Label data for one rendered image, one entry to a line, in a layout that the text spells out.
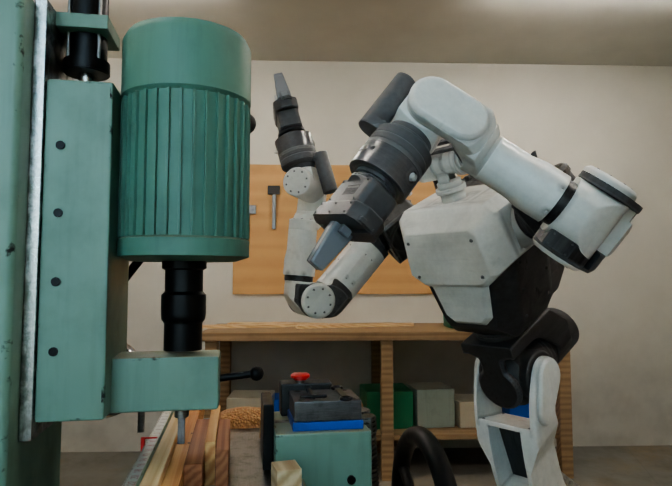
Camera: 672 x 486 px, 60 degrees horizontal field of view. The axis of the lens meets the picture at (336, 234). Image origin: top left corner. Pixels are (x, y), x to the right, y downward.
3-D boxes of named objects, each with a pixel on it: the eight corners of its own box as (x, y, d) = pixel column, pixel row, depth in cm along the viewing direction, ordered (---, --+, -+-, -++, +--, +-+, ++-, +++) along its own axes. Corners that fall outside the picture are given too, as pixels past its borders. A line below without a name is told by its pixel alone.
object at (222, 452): (228, 489, 75) (228, 449, 76) (214, 489, 75) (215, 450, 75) (229, 451, 92) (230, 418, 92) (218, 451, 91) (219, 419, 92)
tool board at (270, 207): (522, 293, 404) (519, 165, 410) (231, 294, 396) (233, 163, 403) (519, 293, 408) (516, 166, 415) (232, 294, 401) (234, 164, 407)
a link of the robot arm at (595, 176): (608, 294, 78) (572, 257, 99) (672, 214, 74) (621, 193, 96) (534, 247, 78) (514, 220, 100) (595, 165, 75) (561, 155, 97)
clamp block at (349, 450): (373, 497, 80) (372, 431, 81) (274, 504, 78) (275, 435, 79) (352, 463, 95) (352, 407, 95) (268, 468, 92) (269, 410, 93)
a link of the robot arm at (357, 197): (394, 255, 71) (446, 182, 74) (341, 203, 67) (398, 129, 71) (345, 250, 82) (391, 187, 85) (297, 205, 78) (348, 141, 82)
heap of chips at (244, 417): (279, 427, 106) (279, 411, 106) (208, 430, 104) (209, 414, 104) (276, 416, 114) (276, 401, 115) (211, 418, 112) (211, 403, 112)
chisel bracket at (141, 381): (218, 421, 76) (219, 355, 77) (105, 426, 74) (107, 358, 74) (220, 408, 83) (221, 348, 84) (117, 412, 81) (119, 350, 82)
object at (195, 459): (201, 501, 71) (202, 463, 71) (182, 502, 71) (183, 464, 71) (210, 447, 94) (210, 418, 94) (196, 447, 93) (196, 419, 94)
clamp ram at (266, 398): (316, 468, 82) (316, 402, 83) (262, 470, 81) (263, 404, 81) (308, 449, 91) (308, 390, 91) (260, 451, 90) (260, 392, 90)
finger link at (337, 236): (305, 257, 72) (334, 219, 74) (322, 273, 73) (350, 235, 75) (310, 258, 71) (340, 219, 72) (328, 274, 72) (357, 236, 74)
